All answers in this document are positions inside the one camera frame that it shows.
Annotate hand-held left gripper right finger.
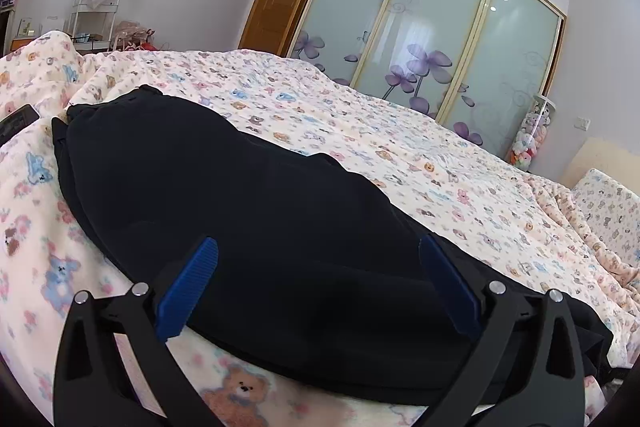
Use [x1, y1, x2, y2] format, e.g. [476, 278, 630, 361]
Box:
[419, 234, 587, 427]

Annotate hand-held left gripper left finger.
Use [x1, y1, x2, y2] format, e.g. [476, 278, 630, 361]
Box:
[52, 236, 226, 427]

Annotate black pants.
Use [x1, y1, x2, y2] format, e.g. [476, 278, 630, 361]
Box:
[51, 84, 615, 407]

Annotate clear tube of plush toys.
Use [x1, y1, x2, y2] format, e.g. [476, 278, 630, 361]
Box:
[509, 93, 558, 172]

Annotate bear print pillow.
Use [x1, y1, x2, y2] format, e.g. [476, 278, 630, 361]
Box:
[570, 168, 640, 275]

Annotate bear print blanket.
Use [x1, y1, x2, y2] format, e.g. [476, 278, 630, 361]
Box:
[0, 29, 640, 427]

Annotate beige headboard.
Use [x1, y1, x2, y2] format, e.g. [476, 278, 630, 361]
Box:
[560, 137, 640, 198]

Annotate black flat device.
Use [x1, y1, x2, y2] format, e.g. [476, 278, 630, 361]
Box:
[0, 103, 41, 145]

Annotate pile of pink bags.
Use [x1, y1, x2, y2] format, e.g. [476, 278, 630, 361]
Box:
[112, 19, 161, 54]

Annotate sliding door wardrobe with flowers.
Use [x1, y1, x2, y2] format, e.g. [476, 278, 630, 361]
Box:
[285, 0, 568, 160]

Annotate wooden door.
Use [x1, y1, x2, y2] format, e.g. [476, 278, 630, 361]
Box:
[238, 0, 321, 56]

